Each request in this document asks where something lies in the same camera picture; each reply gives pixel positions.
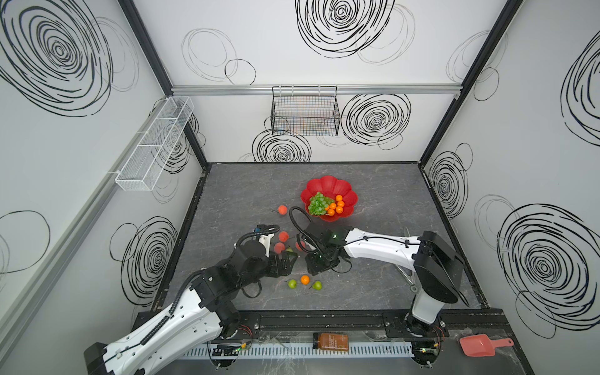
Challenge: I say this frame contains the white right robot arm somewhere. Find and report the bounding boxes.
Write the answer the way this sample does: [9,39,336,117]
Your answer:
[297,223,468,338]

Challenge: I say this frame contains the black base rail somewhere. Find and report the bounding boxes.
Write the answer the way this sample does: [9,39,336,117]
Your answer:
[133,308,509,339]

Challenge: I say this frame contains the green fake grape bunch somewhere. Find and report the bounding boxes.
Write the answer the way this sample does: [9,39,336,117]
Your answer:
[307,192,336,217]

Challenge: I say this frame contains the black wire basket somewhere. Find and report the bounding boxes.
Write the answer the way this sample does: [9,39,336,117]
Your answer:
[270,94,342,137]

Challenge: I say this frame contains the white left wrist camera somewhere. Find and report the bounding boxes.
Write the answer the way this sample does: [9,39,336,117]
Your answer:
[256,224,275,257]

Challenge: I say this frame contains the black corner frame post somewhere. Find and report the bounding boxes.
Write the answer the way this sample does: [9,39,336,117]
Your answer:
[418,0,523,170]
[118,0,210,172]

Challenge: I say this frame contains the white slotted cable duct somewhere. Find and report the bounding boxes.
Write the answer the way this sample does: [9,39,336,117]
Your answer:
[181,342,414,360]

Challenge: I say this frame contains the green kitchen tongs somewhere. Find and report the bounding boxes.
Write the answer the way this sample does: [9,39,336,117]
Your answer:
[396,227,420,295]

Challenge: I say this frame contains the fake peach lower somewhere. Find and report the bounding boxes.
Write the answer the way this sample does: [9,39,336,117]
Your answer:
[273,242,286,254]

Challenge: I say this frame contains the pink plastic scoop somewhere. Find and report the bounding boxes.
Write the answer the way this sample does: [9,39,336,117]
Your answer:
[459,334,514,358]

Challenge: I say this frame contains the fake peach middle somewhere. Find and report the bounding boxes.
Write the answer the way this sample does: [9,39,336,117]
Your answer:
[278,231,290,242]

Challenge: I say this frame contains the brown bottle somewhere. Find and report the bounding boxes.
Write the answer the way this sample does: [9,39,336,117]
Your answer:
[312,333,350,353]

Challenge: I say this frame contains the red flower-shaped fruit bowl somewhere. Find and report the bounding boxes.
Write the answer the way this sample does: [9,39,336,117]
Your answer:
[301,176,359,222]

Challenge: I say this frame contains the aluminium wall rail back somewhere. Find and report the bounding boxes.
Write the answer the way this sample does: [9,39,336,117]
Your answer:
[172,84,463,96]

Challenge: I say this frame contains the black corner frame post right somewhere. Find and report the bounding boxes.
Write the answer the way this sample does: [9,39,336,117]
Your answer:
[418,0,523,170]

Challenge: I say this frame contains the clear wall shelf rack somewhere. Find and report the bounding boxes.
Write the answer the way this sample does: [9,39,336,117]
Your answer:
[115,96,194,192]

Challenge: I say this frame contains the black corner frame post left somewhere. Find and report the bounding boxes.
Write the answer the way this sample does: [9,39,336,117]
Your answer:
[118,0,210,172]

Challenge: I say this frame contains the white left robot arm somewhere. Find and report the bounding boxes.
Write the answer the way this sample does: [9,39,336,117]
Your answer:
[84,240,298,374]

